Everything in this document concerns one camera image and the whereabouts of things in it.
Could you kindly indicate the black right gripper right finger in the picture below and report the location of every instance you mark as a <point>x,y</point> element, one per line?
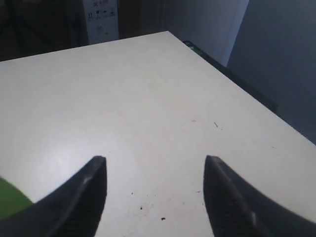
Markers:
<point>237,209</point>

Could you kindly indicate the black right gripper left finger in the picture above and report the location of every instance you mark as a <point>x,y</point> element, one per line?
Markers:
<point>72,210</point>

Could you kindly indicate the red artificial anthurium plant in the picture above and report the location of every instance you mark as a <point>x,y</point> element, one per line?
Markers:
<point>12,200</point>

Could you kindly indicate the white cardboard box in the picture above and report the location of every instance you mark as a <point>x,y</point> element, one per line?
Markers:
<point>101,20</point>

